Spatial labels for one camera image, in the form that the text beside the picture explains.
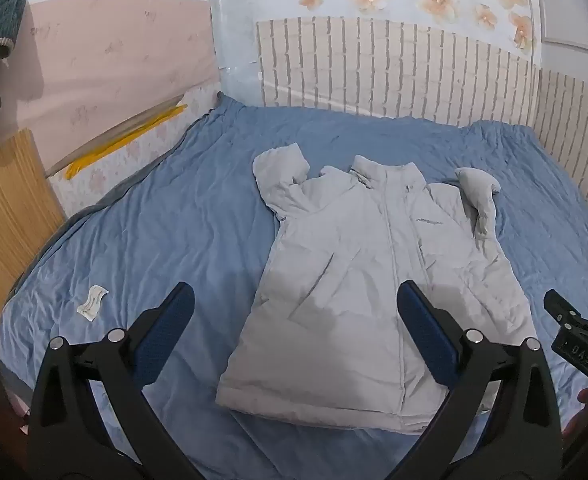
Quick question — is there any pink headboard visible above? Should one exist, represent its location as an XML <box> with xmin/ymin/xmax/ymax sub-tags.
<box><xmin>12</xmin><ymin>0</ymin><xmax>221</xmax><ymax>177</ymax></box>

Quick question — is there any blue bed sheet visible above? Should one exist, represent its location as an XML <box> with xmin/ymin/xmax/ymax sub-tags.
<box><xmin>0</xmin><ymin>91</ymin><xmax>588</xmax><ymax>480</ymax></box>

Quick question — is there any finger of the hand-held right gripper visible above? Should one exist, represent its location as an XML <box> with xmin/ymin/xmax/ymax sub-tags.
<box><xmin>543</xmin><ymin>288</ymin><xmax>588</xmax><ymax>335</ymax></box>

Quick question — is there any pale floral bed padding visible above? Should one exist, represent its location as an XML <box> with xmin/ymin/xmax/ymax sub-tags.
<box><xmin>48</xmin><ymin>86</ymin><xmax>225</xmax><ymax>217</ymax></box>

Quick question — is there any wooden slat board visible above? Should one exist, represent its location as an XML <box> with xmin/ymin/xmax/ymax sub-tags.
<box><xmin>0</xmin><ymin>127</ymin><xmax>67</xmax><ymax>325</ymax></box>

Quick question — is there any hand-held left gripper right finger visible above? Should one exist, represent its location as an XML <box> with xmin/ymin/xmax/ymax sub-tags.
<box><xmin>396</xmin><ymin>280</ymin><xmax>563</xmax><ymax>480</ymax></box>

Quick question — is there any person's right hand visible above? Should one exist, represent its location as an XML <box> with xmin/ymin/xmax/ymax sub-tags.
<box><xmin>561</xmin><ymin>384</ymin><xmax>588</xmax><ymax>442</ymax></box>

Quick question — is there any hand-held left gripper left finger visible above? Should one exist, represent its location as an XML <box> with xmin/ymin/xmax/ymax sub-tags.
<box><xmin>26</xmin><ymin>282</ymin><xmax>197</xmax><ymax>480</ymax></box>

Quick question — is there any brick pattern wall panel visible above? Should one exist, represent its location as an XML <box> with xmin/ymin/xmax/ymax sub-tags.
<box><xmin>255</xmin><ymin>16</ymin><xmax>588</xmax><ymax>221</ymax></box>

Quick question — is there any white paper label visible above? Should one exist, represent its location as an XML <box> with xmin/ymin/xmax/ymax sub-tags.
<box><xmin>76</xmin><ymin>285</ymin><xmax>109</xmax><ymax>322</ymax></box>

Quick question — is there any clear plastic corner guard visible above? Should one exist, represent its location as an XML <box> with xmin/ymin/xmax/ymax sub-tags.
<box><xmin>207</xmin><ymin>0</ymin><xmax>265</xmax><ymax>107</ymax></box>

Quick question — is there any grey puffer jacket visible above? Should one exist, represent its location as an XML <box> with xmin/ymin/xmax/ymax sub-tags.
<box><xmin>216</xmin><ymin>142</ymin><xmax>537</xmax><ymax>434</ymax></box>

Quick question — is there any yellow strip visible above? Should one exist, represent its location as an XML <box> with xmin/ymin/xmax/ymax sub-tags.
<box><xmin>64</xmin><ymin>103</ymin><xmax>189</xmax><ymax>181</ymax></box>

